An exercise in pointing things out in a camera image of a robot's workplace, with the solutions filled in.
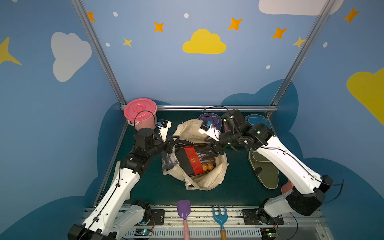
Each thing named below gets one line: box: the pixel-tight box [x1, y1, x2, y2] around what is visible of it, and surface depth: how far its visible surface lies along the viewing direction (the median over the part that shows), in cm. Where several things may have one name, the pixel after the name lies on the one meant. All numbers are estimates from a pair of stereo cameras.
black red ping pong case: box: [174, 143, 217, 177], surface depth 86 cm
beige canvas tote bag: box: [162, 119, 229, 191], surface depth 72 cm
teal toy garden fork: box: [212, 205, 228, 240], surface depth 75 cm
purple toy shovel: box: [176, 199, 191, 240], surface depth 77 cm
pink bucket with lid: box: [123, 98, 158, 131], surface depth 100 cm
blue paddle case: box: [244, 114, 272, 129], surface depth 118 cm
